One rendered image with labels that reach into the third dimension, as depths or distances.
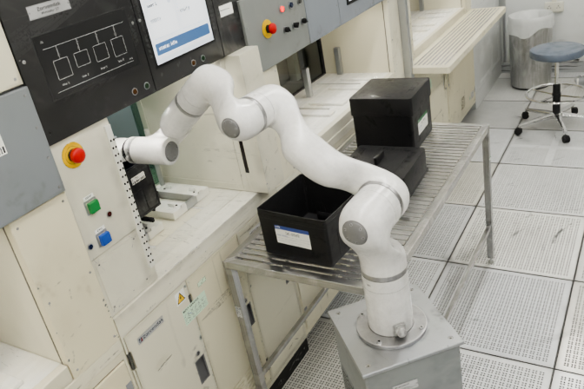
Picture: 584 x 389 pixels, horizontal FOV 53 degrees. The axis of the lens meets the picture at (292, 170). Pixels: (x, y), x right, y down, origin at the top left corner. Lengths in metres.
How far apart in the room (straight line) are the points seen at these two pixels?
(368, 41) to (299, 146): 2.04
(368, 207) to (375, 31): 2.12
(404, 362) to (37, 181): 1.00
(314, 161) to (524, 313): 1.69
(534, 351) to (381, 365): 1.26
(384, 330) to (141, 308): 0.72
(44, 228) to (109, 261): 0.24
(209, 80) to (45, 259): 0.60
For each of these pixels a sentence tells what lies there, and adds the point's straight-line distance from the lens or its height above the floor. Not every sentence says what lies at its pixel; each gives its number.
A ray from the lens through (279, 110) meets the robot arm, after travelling 1.51.
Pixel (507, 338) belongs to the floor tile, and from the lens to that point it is 2.78.
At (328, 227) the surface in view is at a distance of 1.85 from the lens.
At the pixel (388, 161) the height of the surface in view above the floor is 0.86.
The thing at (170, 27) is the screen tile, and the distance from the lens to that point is 1.86.
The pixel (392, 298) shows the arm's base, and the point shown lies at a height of 0.89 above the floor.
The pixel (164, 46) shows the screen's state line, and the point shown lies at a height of 1.51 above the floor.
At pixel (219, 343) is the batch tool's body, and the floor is 0.48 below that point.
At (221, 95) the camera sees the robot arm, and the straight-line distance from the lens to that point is 1.49.
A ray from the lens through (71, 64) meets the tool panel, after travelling 1.60.
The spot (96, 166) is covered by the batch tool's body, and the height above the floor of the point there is 1.29.
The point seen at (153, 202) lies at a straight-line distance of 2.08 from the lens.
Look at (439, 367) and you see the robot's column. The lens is 1.65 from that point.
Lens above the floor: 1.84
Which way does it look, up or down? 24 degrees down
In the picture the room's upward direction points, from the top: 11 degrees counter-clockwise
